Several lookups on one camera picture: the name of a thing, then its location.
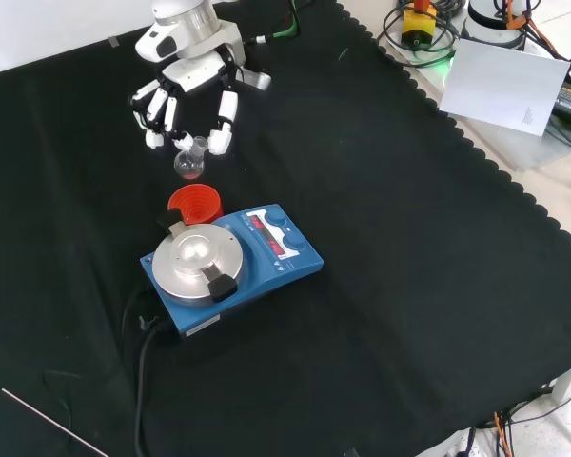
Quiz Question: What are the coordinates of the clear round-bottom flask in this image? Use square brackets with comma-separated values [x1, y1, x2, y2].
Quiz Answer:
[172, 135, 207, 182]

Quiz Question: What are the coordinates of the glass rod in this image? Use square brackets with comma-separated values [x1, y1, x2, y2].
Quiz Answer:
[1, 387, 111, 457]

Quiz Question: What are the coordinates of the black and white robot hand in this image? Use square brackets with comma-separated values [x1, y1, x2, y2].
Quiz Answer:
[129, 21, 273, 156]

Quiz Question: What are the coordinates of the green cable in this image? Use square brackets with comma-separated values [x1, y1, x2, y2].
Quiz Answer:
[254, 0, 315, 45]

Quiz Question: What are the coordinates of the blue heater with steel block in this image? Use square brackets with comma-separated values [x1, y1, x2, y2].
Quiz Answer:
[139, 203, 325, 346]

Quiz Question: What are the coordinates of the thin black cable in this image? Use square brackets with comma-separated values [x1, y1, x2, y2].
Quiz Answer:
[120, 287, 149, 368]

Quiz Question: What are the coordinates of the orange flask stand ring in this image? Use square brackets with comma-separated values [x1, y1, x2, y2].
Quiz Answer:
[167, 183, 225, 228]

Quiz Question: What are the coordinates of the thick black power cable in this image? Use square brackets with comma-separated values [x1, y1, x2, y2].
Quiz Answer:
[132, 317, 173, 457]

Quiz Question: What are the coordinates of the black bench cloth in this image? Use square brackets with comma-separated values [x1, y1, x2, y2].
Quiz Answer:
[0, 0, 571, 457]

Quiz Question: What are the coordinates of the white table leg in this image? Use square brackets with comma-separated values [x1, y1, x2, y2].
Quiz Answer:
[549, 363, 571, 407]

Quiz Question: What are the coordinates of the orange cable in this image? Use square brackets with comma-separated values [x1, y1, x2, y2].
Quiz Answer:
[492, 411, 514, 457]

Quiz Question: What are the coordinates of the pale board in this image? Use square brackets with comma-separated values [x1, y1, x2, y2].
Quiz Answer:
[438, 38, 571, 139]

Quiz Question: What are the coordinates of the yellow stop button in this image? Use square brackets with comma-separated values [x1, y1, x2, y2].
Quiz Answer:
[400, 0, 442, 50]

